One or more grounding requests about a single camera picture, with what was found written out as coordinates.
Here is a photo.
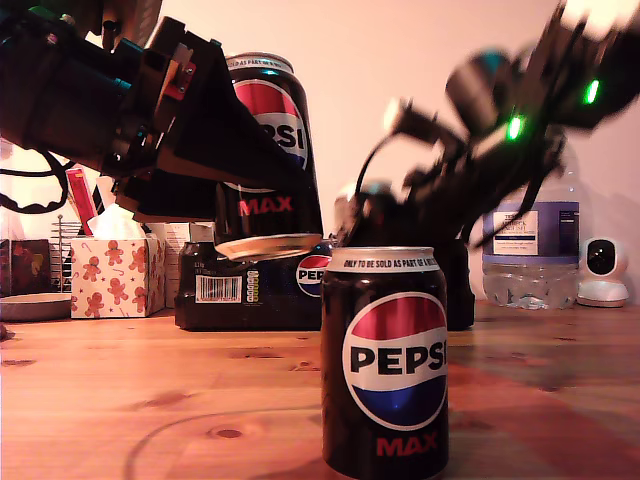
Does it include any dark reddish wooden box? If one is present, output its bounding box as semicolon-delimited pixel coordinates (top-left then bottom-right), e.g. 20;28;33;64
0;238;52;297

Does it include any metal wire rack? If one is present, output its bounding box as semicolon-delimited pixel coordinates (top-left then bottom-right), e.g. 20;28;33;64
49;214;84;295

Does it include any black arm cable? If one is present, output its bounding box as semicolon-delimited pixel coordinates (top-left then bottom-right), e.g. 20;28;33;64
467;164;559;249
0;149;71;216
355;132;401;201

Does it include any white black-striped packet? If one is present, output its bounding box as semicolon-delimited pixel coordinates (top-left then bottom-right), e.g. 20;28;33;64
92;174;119;216

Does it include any small white round camera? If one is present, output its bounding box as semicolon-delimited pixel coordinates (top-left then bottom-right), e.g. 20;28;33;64
575;237;630;309

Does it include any gingerbread print tissue box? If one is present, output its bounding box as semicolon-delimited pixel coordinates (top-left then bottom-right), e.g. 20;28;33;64
69;238;166;320

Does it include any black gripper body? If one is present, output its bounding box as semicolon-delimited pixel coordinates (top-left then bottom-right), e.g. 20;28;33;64
102;17;221;179

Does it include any white paper tissue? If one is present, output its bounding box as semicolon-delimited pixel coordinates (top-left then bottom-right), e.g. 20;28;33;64
87;202;149;241

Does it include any shrink-wrapped Pepsi can multipack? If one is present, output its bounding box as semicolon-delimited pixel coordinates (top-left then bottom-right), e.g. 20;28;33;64
174;234;476;332

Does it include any black Pepsi Max can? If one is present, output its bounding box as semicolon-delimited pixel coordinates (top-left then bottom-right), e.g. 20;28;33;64
213;51;324;261
333;179;416;249
320;245;450;480

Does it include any small brown carton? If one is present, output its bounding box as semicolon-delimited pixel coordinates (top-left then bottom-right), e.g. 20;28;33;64
189;222;217;245

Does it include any large clear water bottle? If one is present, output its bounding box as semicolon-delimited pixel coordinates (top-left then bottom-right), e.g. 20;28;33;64
481;144;581;311

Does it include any arm white camera box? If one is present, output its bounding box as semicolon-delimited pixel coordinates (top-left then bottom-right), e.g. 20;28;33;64
383;96;419;135

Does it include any small white printed carton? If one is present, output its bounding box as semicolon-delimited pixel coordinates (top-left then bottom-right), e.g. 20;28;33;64
163;222;194;310

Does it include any grey shallow dish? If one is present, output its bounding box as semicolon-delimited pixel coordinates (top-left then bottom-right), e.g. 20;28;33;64
0;293;73;323

